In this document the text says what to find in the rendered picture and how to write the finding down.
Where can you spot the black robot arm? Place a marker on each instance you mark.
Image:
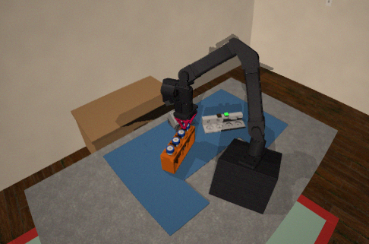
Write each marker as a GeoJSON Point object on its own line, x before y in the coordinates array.
{"type": "Point", "coordinates": [173, 90]}

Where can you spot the blue flat mat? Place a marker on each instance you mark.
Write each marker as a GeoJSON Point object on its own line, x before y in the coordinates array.
{"type": "Point", "coordinates": [166, 196]}

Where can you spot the orange tube rack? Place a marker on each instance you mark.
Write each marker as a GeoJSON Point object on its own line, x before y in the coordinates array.
{"type": "Point", "coordinates": [171, 163]}

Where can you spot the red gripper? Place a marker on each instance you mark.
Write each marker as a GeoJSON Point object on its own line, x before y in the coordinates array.
{"type": "Point", "coordinates": [188, 113]}

